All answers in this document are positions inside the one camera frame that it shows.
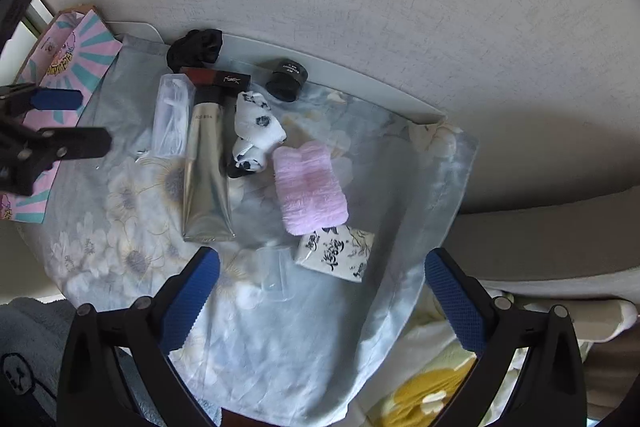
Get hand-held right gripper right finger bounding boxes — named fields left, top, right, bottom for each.
left=424, top=248, right=587, bottom=427

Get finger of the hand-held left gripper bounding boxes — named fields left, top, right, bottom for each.
left=0, top=126, right=114, bottom=198
left=0, top=82, right=84, bottom=118

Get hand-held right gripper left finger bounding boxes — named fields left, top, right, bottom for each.
left=56, top=246, right=223, bottom=427

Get clear plastic cup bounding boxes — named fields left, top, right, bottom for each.
left=256, top=244, right=293, bottom=298

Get clear bag with white cable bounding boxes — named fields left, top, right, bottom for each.
left=151, top=73, right=196, bottom=158

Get gold cosmetic tube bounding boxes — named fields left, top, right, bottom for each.
left=181, top=87, right=236, bottom=243

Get white black patterned box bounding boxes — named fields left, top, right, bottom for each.
left=294, top=227, right=376, bottom=283

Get black scrunchie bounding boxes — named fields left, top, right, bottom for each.
left=166, top=28, right=224, bottom=72

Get pink fuzzy cloth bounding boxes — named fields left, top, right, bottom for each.
left=272, top=143, right=351, bottom=237

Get white sock with black print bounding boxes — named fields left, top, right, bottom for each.
left=227, top=91, right=288, bottom=179

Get white desktop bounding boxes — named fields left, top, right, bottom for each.
left=105, top=21, right=446, bottom=125

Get pink striped cardboard box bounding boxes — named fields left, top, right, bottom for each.
left=0, top=9, right=123, bottom=225

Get blue floral cloth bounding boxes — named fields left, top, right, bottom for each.
left=17, top=33, right=478, bottom=425

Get yellow floral quilt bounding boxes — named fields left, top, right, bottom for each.
left=367, top=289, right=531, bottom=427

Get beige upholstered furniture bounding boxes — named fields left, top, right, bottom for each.
left=445, top=184, right=640, bottom=298

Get red and black lipstick box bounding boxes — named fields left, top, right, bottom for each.
left=180, top=67, right=251, bottom=98

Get black cosmetic jar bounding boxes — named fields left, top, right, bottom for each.
left=265, top=58, right=309, bottom=102

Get dark window frame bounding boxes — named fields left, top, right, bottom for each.
left=0, top=0, right=53, bottom=58

